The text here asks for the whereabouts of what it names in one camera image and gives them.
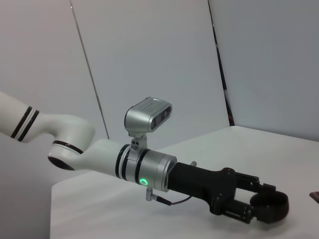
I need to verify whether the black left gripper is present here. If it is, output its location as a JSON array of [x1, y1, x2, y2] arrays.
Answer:
[[168, 161, 277, 224]]

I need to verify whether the small dark teacup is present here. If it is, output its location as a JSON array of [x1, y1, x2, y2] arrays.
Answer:
[[249, 190, 290, 222]]

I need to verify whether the left gripper cable with plugs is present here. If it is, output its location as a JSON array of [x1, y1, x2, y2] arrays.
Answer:
[[145, 160, 197, 205]]

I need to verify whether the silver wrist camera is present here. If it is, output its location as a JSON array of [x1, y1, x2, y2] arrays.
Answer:
[[124, 97, 173, 151]]

